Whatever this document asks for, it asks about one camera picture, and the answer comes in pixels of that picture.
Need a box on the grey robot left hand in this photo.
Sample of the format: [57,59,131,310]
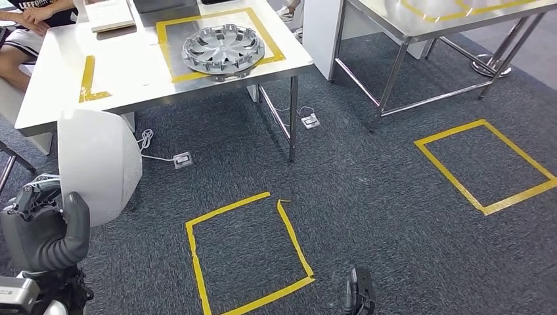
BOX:
[0,173,91,270]

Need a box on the white curved plastic part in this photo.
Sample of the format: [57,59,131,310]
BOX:
[57,108,144,228]

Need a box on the white steel-legged workbench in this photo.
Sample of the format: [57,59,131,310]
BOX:
[15,0,315,163]

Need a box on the yellow bench tape corner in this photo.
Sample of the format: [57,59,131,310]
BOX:
[78,55,113,104]

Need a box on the floor socket box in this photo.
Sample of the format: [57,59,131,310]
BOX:
[300,113,322,131]
[172,152,194,170]

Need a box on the person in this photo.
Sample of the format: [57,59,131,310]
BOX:
[0,0,78,93]

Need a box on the yellow bench tape square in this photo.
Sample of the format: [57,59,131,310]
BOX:
[156,7,287,84]

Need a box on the white flat box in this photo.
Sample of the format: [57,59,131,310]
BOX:
[83,0,137,33]

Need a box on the silver wheel hubcap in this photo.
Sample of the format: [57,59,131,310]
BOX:
[181,24,266,82]

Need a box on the person's shoe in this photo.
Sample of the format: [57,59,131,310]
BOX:
[276,0,304,24]

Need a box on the white cabinet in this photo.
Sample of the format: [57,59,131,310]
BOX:
[303,0,345,82]

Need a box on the steel table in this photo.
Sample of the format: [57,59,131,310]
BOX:
[329,0,557,131]

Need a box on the yellow floor tape square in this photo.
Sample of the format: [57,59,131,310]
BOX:
[414,119,557,217]

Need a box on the yellow table tape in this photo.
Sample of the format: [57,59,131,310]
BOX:
[400,0,538,24]

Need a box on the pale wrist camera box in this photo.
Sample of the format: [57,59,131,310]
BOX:
[0,276,42,315]

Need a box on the white cable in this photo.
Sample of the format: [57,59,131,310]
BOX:
[137,128,176,163]

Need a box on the chrome stanchion post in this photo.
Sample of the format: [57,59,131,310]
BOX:
[471,53,513,79]

